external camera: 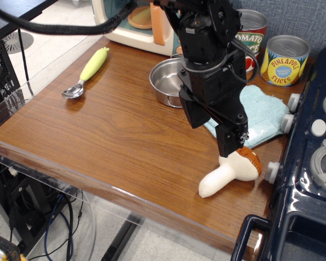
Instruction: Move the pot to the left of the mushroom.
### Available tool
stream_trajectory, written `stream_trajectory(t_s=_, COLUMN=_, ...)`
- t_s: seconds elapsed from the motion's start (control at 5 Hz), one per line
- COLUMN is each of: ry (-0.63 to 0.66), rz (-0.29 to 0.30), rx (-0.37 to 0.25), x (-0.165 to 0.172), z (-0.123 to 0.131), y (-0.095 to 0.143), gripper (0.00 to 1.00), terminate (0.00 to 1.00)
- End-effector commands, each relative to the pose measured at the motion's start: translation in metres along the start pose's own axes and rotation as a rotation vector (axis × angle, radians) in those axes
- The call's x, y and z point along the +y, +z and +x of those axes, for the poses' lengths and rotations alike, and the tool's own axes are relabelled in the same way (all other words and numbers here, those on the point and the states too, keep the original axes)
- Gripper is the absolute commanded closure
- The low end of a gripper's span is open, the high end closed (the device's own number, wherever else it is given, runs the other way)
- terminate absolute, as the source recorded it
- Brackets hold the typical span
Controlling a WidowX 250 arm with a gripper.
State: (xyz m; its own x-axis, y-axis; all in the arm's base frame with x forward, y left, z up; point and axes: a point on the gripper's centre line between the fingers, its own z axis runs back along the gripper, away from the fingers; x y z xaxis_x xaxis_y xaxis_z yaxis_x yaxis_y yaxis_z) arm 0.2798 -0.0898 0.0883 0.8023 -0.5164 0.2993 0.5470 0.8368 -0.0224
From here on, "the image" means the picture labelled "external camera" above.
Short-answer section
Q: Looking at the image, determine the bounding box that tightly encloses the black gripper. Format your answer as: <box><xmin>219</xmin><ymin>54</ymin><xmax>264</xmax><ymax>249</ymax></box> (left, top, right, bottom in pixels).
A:
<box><xmin>178</xmin><ymin>51</ymin><xmax>249</xmax><ymax>157</ymax></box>

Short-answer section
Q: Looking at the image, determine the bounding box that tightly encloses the silver metal pot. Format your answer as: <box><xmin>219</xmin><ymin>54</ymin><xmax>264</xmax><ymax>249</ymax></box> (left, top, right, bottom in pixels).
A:
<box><xmin>149</xmin><ymin>57</ymin><xmax>183</xmax><ymax>108</ymax></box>

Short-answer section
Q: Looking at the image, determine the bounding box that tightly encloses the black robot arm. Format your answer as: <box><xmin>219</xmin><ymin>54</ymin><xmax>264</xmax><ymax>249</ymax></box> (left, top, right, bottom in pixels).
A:
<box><xmin>153</xmin><ymin>1</ymin><xmax>248</xmax><ymax>157</ymax></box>

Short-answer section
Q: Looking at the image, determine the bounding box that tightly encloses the plush mushroom toy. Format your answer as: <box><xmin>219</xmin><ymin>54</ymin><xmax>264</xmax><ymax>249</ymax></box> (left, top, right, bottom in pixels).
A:
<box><xmin>198</xmin><ymin>147</ymin><xmax>262</xmax><ymax>198</ymax></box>

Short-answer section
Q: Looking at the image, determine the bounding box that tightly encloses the light blue cloth mitt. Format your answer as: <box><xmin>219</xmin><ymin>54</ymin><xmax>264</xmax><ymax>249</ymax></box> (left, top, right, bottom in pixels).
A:
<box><xmin>203</xmin><ymin>84</ymin><xmax>291</xmax><ymax>149</ymax></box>

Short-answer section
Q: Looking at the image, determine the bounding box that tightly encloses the pineapple slices can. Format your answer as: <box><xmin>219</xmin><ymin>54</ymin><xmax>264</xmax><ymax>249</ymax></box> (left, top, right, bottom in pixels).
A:
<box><xmin>260</xmin><ymin>35</ymin><xmax>311</xmax><ymax>86</ymax></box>

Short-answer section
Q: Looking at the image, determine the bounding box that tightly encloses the dark blue toy stove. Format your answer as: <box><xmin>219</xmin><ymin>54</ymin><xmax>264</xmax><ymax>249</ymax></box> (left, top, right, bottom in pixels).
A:
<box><xmin>231</xmin><ymin>48</ymin><xmax>326</xmax><ymax>260</ymax></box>

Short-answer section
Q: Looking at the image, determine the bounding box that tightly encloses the tomato sauce can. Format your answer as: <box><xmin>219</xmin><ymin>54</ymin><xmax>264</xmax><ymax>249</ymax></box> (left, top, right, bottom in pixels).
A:
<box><xmin>236</xmin><ymin>9</ymin><xmax>268</xmax><ymax>59</ymax></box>

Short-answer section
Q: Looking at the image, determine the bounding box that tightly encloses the cream toy microwave oven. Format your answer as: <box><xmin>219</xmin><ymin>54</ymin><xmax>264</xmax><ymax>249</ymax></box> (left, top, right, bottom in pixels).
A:
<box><xmin>104</xmin><ymin>1</ymin><xmax>182</xmax><ymax>57</ymax></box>

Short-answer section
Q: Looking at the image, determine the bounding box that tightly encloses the black computer tower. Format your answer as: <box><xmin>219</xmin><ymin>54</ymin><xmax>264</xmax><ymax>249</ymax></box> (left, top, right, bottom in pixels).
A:
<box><xmin>0</xmin><ymin>40</ymin><xmax>20</xmax><ymax>103</ymax></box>

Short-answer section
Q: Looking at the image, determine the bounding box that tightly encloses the spoon with green handle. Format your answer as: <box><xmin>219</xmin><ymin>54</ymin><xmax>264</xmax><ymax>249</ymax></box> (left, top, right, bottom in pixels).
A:
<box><xmin>61</xmin><ymin>47</ymin><xmax>110</xmax><ymax>99</ymax></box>

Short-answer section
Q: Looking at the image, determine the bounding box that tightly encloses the black braided cable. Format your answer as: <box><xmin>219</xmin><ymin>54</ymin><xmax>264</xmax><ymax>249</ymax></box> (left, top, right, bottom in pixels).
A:
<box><xmin>0</xmin><ymin>0</ymin><xmax>139</xmax><ymax>36</ymax></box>

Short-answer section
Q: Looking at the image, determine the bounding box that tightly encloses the blue floor cable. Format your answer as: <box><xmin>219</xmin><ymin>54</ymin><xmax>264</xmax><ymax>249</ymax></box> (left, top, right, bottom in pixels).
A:
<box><xmin>44</xmin><ymin>194</ymin><xmax>74</xmax><ymax>261</ymax></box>

